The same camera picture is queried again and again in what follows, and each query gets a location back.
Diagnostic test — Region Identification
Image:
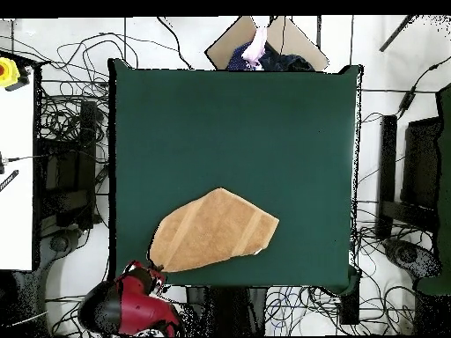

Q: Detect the tan terry towel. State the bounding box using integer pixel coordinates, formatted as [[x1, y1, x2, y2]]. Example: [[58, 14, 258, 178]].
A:
[[148, 187, 280, 274]]

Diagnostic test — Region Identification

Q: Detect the black flat box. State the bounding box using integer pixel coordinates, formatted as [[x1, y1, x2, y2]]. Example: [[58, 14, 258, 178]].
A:
[[401, 116, 444, 212]]

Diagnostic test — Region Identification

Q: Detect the white side table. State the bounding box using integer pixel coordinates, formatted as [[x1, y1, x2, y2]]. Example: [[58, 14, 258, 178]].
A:
[[0, 66, 36, 271]]

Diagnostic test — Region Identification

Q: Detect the black floor equipment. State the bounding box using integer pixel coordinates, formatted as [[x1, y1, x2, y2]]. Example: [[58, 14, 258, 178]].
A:
[[34, 99, 99, 230]]

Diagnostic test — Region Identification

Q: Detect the black ribbed strip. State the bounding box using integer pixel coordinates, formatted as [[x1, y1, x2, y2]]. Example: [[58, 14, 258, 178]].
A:
[[0, 169, 19, 194]]

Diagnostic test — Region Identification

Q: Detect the dark green tablecloth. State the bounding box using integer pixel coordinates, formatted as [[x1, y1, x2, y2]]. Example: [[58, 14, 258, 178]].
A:
[[107, 57, 364, 295]]

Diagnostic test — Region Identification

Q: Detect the yellow emergency stop button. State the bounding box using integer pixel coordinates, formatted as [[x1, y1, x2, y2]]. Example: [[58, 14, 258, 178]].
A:
[[0, 56, 32, 92]]

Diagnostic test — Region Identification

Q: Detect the blue dotted garment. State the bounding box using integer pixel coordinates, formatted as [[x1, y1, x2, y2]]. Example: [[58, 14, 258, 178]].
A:
[[225, 40, 255, 71]]

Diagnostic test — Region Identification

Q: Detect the brown cardboard box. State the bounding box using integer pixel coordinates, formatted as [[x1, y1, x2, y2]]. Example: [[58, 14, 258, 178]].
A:
[[204, 15, 330, 72]]

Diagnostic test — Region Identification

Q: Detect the pink garment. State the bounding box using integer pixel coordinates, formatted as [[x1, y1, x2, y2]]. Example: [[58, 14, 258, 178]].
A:
[[242, 26, 269, 69]]

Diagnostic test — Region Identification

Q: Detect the dark navy garment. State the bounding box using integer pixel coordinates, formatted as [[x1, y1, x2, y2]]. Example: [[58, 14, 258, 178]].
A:
[[258, 40, 315, 72]]

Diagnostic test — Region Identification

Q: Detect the black upright bar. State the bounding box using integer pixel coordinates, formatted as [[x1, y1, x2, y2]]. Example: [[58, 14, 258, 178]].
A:
[[375, 114, 398, 239]]

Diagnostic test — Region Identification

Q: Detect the green cloth drape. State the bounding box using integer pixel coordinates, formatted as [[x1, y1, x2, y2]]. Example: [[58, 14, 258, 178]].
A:
[[416, 83, 451, 296]]

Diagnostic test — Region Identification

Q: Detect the black rod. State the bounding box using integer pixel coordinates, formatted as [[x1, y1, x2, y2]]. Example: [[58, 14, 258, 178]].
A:
[[379, 14, 418, 53]]

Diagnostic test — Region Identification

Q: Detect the grey pedestal leg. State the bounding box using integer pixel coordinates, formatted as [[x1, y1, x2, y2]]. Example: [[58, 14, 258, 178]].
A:
[[38, 228, 84, 283], [382, 238, 442, 280]]

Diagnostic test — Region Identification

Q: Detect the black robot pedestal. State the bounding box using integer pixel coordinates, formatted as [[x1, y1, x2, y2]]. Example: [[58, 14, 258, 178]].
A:
[[185, 286, 268, 337]]

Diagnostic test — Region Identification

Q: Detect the black and blue cable tangle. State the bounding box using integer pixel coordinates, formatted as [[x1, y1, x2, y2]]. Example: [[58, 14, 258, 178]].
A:
[[265, 286, 341, 335]]

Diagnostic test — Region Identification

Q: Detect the black power adapter cable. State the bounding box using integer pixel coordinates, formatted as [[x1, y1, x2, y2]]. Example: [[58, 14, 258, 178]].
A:
[[396, 62, 451, 119]]

